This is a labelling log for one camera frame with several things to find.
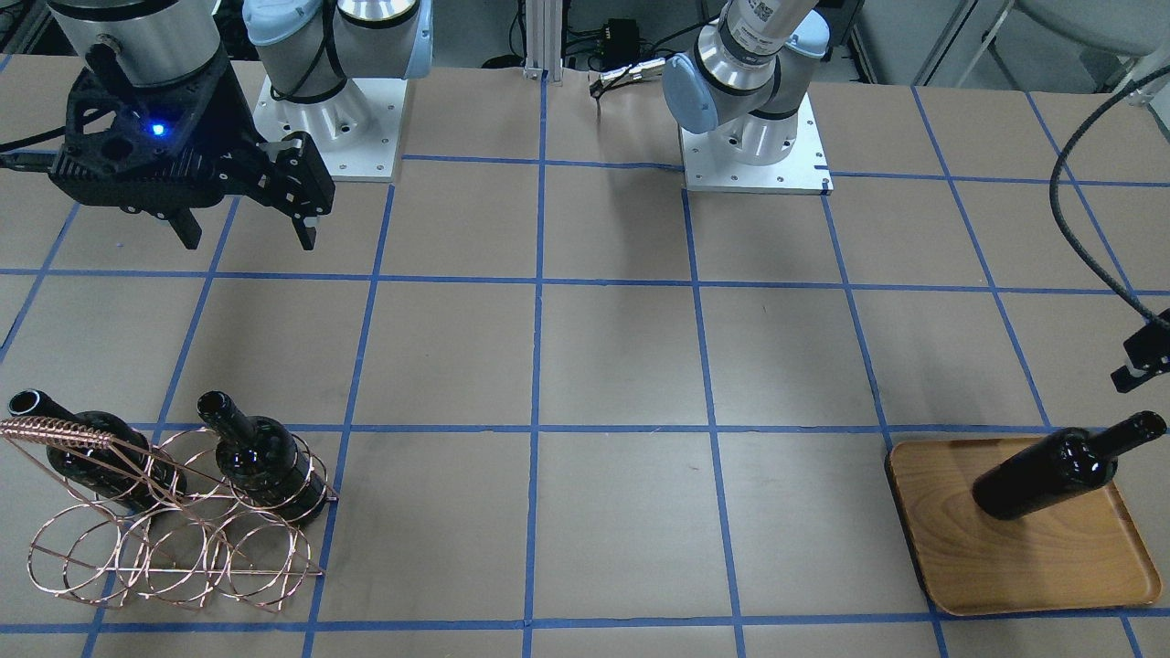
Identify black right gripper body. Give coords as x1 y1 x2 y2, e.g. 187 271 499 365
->
48 43 335 219

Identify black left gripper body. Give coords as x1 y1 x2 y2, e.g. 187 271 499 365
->
1122 309 1169 369

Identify dark wine bottle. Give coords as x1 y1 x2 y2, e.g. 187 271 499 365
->
197 390 326 527
971 409 1166 521
8 390 187 514

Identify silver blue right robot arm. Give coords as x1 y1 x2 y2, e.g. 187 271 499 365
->
40 1 433 251

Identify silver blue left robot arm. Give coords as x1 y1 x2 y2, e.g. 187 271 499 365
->
662 1 1166 393

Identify wooden tray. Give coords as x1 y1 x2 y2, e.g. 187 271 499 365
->
887 436 1165 617

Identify dark wine bottle front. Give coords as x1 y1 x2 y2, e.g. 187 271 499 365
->
197 390 326 527

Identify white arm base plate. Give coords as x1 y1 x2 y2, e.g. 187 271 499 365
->
252 78 410 184
677 92 835 196

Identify copper wire bottle basket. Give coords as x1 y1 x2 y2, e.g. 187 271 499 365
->
4 417 325 614

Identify aluminium frame post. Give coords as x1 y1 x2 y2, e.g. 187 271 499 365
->
523 0 565 84

